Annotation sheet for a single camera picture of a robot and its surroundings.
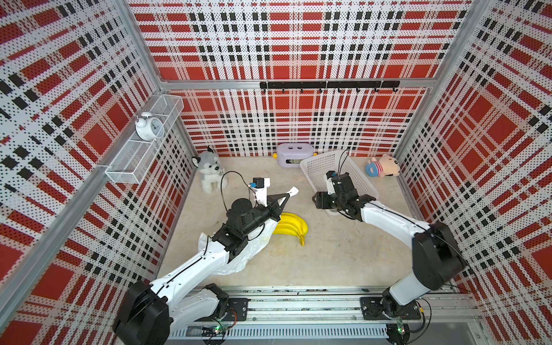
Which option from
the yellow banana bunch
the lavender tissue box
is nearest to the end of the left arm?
the yellow banana bunch

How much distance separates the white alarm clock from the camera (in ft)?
2.31

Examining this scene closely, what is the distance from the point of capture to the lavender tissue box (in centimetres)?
113

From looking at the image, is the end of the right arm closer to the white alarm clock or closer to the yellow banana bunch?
the yellow banana bunch

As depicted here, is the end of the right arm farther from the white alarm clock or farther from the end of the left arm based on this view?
the white alarm clock

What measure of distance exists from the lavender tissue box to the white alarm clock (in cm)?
57
